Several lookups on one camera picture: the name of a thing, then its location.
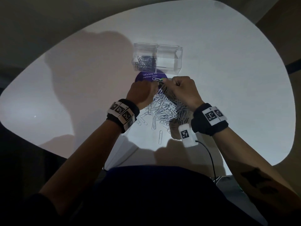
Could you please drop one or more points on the person's right hand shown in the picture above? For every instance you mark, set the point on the person's right hand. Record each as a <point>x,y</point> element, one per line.
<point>185,91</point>

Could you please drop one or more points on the person's left hand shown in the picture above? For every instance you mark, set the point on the person's left hand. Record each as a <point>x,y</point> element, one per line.
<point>141,94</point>

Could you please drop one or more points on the pile of mixed paper clips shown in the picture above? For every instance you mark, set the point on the pile of mixed paper clips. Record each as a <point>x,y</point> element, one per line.
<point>164,108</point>

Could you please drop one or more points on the cluster of sorted blue clips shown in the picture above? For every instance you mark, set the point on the cluster of sorted blue clips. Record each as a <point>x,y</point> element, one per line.
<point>145,62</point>

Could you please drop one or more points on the clear plastic two-compartment box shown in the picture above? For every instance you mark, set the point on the clear plastic two-compartment box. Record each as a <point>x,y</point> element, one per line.
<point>169,58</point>

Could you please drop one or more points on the person's right forearm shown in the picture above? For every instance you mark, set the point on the person's right forearm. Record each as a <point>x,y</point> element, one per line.
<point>256,167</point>

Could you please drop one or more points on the person's left forearm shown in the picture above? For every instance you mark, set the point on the person's left forearm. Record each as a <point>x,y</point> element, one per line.
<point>80,167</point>

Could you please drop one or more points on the person's dark blue clothing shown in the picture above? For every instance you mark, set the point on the person's dark blue clothing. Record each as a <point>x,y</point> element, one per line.
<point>169,197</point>

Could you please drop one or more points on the round purple sticker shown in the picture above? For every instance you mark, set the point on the round purple sticker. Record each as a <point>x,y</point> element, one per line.
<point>147,76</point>

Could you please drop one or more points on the black left wristband with markers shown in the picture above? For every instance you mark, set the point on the black left wristband with markers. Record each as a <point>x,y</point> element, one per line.
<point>122,115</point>

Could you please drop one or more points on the black wristband with markers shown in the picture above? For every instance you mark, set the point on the black wristband with markers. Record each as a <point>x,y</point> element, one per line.
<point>209,120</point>
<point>122,115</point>

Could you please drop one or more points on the black right wristband with markers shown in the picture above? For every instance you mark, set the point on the black right wristband with markers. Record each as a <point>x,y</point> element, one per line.
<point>209,120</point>

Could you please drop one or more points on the black bar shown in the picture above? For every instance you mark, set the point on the black bar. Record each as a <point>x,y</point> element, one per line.
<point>294,66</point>

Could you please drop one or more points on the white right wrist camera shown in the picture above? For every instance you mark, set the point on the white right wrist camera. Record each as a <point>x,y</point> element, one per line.
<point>187,135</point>

